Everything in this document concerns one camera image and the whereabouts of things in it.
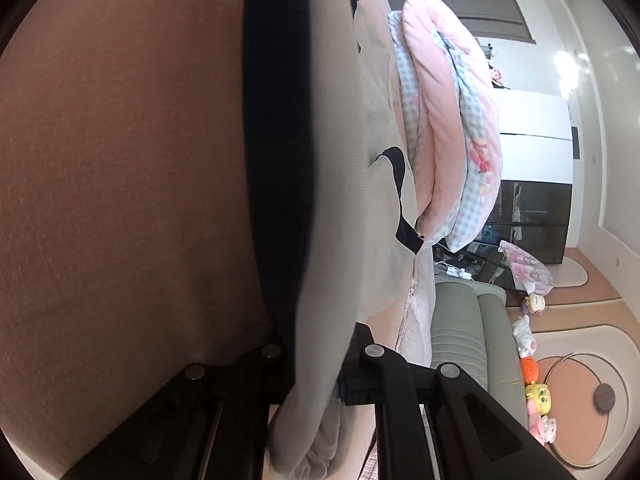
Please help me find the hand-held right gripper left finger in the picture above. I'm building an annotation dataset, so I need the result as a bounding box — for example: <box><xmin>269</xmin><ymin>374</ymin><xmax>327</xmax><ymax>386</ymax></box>
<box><xmin>62</xmin><ymin>344</ymin><xmax>298</xmax><ymax>480</ymax></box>

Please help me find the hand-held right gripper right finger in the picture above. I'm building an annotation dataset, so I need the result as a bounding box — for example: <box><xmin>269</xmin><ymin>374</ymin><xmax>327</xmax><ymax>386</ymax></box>
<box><xmin>337</xmin><ymin>322</ymin><xmax>553</xmax><ymax>480</ymax></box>

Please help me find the white shirt with navy trim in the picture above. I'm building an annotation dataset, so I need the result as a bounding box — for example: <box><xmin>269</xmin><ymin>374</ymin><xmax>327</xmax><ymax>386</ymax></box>
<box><xmin>241</xmin><ymin>0</ymin><xmax>437</xmax><ymax>480</ymax></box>

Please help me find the grey padded headboard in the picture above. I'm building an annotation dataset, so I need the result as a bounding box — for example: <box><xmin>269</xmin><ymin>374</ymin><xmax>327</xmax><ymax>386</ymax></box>
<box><xmin>430</xmin><ymin>280</ymin><xmax>531</xmax><ymax>431</ymax></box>

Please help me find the white power strip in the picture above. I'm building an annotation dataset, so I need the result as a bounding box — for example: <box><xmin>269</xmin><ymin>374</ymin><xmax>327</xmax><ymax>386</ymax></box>
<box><xmin>435</xmin><ymin>260</ymin><xmax>473</xmax><ymax>278</ymax></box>

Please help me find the yellow plush toy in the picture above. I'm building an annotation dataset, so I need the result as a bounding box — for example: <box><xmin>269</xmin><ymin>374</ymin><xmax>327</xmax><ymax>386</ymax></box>
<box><xmin>525</xmin><ymin>382</ymin><xmax>552</xmax><ymax>406</ymax></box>

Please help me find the pink white plush toy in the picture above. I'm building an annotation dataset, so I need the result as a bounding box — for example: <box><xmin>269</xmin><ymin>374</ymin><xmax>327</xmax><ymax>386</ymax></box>
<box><xmin>527</xmin><ymin>402</ymin><xmax>558</xmax><ymax>446</ymax></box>

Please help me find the pink printed cloth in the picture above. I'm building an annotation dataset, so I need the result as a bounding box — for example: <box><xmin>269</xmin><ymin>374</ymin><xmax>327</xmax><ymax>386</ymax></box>
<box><xmin>500</xmin><ymin>240</ymin><xmax>555</xmax><ymax>295</ymax></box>

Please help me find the dark glass cabinet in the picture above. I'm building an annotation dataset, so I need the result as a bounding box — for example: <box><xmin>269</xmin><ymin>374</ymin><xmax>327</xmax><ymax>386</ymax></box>
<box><xmin>435</xmin><ymin>180</ymin><xmax>573</xmax><ymax>291</ymax></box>

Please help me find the pink bed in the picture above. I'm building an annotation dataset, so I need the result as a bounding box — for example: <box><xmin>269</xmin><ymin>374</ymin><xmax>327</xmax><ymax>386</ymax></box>
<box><xmin>0</xmin><ymin>0</ymin><xmax>426</xmax><ymax>468</ymax></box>

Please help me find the pink checked folded quilt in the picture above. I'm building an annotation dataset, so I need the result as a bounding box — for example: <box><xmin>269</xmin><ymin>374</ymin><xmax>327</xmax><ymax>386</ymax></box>
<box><xmin>387</xmin><ymin>0</ymin><xmax>503</xmax><ymax>253</ymax></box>

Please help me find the white wardrobe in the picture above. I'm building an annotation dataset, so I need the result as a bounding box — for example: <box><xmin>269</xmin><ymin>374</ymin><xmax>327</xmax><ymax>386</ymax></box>
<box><xmin>492</xmin><ymin>87</ymin><xmax>573</xmax><ymax>183</ymax></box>

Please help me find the dark grey door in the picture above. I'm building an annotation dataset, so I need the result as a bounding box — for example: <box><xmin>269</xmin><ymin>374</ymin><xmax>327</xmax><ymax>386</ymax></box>
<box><xmin>382</xmin><ymin>0</ymin><xmax>536</xmax><ymax>43</ymax></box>

